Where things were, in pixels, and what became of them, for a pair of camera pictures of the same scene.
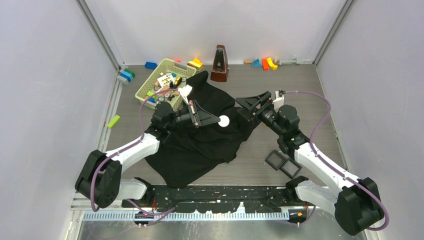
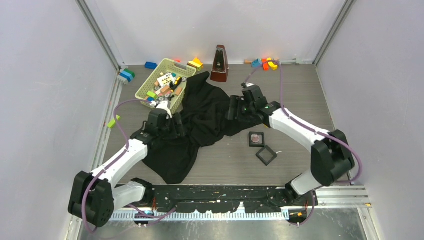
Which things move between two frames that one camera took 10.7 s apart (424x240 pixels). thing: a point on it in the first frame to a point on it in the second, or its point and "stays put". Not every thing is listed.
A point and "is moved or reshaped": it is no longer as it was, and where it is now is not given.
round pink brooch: (224, 121) to (255, 138)
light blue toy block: (257, 63) stays put
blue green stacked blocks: (128, 74) stays put
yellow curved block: (274, 66) stays put
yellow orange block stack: (196, 62) stays put
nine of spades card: (165, 80) stays put
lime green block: (114, 120) stays put
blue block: (150, 65) stays put
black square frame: (284, 158) to (256, 145)
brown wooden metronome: (221, 67) stays put
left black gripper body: (188, 118) to (170, 131)
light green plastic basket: (168, 74) stays put
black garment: (183, 152) is moved or reshaped
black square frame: (293, 162) to (272, 152)
